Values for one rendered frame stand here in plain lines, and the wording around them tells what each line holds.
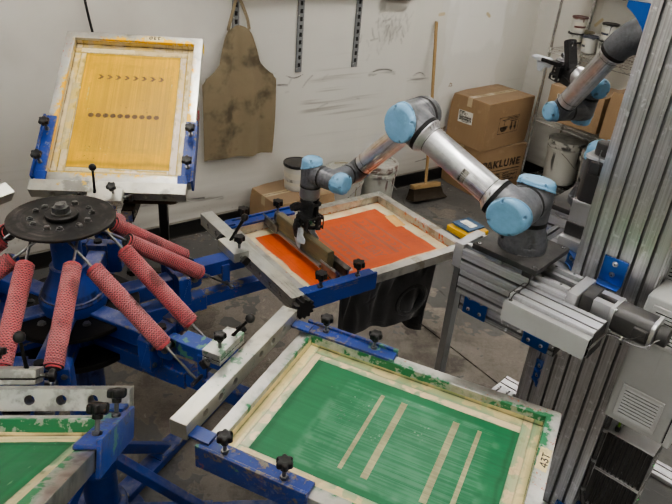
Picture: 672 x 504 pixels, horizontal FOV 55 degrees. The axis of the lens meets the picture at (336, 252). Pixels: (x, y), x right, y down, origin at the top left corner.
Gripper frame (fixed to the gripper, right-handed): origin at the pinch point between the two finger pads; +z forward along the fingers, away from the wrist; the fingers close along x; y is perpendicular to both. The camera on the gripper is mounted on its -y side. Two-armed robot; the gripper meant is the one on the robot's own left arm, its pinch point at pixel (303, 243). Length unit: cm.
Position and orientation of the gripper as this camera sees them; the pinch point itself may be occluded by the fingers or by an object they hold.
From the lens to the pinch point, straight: 246.0
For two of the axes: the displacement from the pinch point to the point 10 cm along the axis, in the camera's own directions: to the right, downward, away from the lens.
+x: 8.2, -2.3, 5.3
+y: 5.7, 4.4, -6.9
